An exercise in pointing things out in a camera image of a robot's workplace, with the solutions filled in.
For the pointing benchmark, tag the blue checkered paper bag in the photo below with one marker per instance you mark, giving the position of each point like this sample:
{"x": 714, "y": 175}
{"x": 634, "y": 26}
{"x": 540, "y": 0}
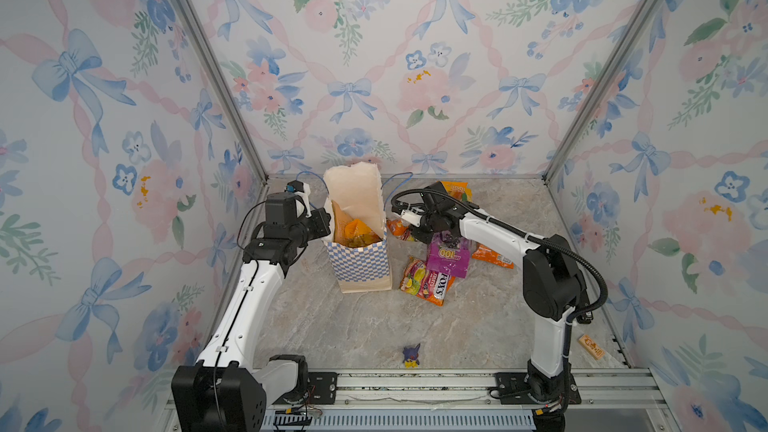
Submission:
{"x": 358, "y": 190}

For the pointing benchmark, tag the yellow mango candy bag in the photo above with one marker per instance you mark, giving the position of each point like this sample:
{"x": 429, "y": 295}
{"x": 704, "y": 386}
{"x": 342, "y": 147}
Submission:
{"x": 458, "y": 190}
{"x": 361, "y": 235}

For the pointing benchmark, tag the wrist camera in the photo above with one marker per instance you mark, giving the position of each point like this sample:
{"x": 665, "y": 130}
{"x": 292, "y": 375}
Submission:
{"x": 288, "y": 206}
{"x": 414, "y": 217}

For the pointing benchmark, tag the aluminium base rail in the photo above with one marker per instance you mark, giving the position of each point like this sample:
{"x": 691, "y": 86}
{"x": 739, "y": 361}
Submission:
{"x": 414, "y": 399}

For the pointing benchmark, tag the purple grape candy bag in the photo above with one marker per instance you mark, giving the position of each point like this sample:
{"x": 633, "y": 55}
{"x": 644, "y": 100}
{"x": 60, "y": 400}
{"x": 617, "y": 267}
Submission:
{"x": 448, "y": 254}

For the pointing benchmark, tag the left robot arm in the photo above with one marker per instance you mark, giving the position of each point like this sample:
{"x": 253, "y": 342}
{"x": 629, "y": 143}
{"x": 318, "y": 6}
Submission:
{"x": 240, "y": 312}

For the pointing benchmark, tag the yellow mango candy bag front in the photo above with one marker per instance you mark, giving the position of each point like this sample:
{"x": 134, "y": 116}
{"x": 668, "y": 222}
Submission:
{"x": 361, "y": 235}

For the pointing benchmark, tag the orange snack bag left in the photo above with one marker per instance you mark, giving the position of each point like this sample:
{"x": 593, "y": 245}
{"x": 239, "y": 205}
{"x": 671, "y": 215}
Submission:
{"x": 400, "y": 230}

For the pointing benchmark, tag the purple toy figure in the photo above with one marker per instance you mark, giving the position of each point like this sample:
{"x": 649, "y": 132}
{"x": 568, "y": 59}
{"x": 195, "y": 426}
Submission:
{"x": 411, "y": 356}

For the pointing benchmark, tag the yellow mango candy bag rear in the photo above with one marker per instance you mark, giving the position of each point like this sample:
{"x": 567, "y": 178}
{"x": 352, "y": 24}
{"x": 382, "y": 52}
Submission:
{"x": 458, "y": 190}

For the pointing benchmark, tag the orange corn chips bag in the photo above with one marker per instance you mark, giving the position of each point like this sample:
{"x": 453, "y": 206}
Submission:
{"x": 487, "y": 255}

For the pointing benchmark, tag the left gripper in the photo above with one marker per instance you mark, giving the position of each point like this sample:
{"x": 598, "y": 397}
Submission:
{"x": 320, "y": 222}

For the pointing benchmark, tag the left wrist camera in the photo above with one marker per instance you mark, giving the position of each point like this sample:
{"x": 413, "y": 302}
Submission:
{"x": 288, "y": 206}

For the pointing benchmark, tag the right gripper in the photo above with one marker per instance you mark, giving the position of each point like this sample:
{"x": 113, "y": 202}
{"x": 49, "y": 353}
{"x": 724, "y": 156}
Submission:
{"x": 418, "y": 235}

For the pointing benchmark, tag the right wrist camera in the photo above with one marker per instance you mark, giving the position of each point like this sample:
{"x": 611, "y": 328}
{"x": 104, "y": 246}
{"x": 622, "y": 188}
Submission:
{"x": 414, "y": 217}

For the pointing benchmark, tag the Fox's fruits candy bag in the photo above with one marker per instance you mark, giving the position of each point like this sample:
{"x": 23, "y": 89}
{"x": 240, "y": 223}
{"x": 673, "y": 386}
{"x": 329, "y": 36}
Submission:
{"x": 428, "y": 285}

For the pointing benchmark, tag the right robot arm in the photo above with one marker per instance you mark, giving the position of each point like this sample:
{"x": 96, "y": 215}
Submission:
{"x": 558, "y": 285}

